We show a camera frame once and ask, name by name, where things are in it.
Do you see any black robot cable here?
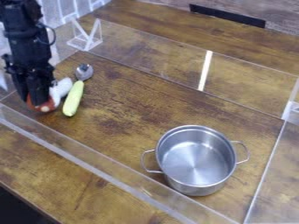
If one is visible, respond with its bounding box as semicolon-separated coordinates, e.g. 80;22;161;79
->
36;23;57;46

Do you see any black bar at table back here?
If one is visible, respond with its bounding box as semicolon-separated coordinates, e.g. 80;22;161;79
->
189;3;267;28

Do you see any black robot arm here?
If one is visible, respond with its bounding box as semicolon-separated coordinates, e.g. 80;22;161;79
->
0;0;56;106

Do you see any silver pot with handles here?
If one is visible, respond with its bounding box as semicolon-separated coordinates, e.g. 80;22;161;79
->
140;125;249;196

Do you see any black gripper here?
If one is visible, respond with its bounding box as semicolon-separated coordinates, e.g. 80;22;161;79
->
1;53;54;106

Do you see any red plush mushroom toy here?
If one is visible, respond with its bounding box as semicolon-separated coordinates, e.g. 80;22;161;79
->
26;77;72;113

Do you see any clear acrylic front barrier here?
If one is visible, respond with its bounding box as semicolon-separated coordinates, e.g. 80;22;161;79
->
0;103;237;224

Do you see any clear acrylic triangular bracket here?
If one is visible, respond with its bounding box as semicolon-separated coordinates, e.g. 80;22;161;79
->
66;18;102;52

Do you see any spoon with yellow-green handle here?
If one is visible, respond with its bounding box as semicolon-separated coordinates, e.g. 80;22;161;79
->
61;64;93;117

